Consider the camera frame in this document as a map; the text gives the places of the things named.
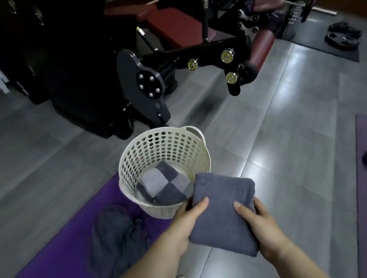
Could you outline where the person's left hand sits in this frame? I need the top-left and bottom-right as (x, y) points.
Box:
(164, 196), (217, 257)

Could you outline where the person's right hand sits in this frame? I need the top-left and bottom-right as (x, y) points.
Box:
(232, 192), (297, 268)

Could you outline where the dark grey tagged towel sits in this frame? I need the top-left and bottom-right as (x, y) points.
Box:
(179, 165), (266, 267)
(151, 181), (190, 208)
(154, 158), (180, 182)

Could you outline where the light grey tagged towel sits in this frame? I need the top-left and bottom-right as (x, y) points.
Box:
(169, 173), (193, 194)

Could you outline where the whitish grey towel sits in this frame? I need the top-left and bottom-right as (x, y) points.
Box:
(138, 168), (173, 198)

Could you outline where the white perforated laundry basket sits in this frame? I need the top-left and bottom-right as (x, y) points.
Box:
(112, 120), (220, 226)

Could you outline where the red padded gym machine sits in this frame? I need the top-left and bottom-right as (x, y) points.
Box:
(131, 0), (333, 110)

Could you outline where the black floor mat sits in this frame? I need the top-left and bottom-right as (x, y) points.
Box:
(283, 6), (361, 72)

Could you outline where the dark red machine pad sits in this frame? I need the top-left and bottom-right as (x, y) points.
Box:
(144, 1), (219, 53)

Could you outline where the stack of black weight plates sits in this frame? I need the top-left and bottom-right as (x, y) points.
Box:
(321, 18), (365, 54)

